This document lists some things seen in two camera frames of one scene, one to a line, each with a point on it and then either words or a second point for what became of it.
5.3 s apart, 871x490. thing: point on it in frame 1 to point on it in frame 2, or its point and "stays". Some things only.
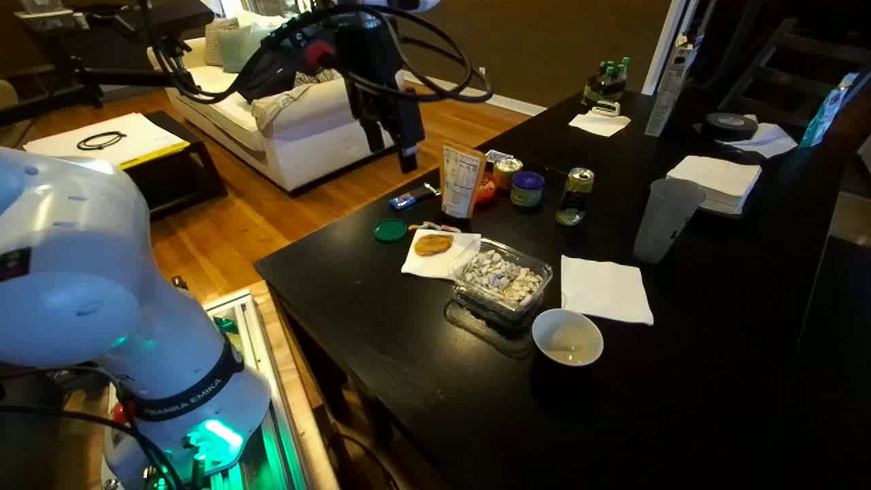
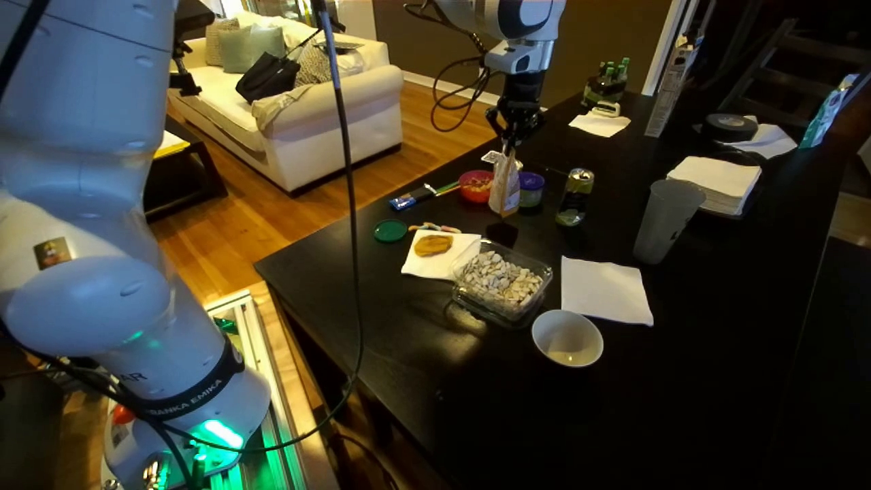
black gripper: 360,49 to 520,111
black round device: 729,127 stays
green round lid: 390,230 stays
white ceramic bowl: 569,337 stays
